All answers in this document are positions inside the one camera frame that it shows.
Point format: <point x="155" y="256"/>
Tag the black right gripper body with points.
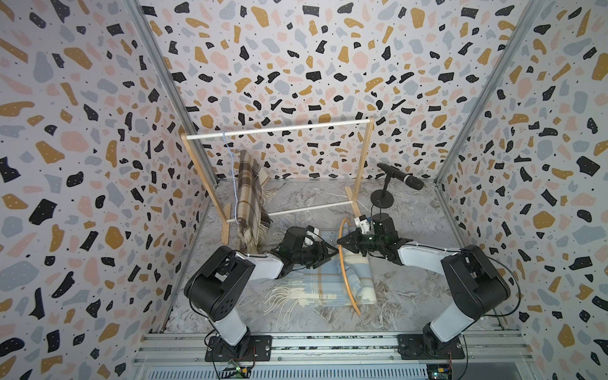
<point x="374" y="245"/>

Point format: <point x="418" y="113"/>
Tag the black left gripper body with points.
<point x="309" y="257"/>

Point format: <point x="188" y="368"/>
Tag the blue plaid scarf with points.
<point x="342" y="282"/>

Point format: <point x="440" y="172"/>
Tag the brown plaid scarf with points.
<point x="253" y="221"/>

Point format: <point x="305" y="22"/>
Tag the light blue wire hanger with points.
<point x="233" y="174"/>

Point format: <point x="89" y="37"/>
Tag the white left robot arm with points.
<point x="214" y="290"/>

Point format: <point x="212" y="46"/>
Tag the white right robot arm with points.
<point x="475" y="285"/>

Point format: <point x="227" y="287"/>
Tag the wooden clothes rack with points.
<point x="307" y="152"/>

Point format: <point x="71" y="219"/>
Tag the green circuit board left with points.
<point x="238" y="372"/>

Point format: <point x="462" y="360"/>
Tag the green circuit board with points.
<point x="439" y="372"/>
<point x="238" y="372"/>

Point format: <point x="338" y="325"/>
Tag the green circuit board right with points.
<point x="439" y="372"/>

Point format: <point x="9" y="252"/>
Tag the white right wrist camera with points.
<point x="364" y="224"/>

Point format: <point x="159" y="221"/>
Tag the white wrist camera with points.
<point x="311" y="236"/>
<point x="364" y="224"/>

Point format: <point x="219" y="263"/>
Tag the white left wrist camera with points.
<point x="311" y="236"/>

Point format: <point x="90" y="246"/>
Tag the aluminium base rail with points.
<point x="499" y="354"/>

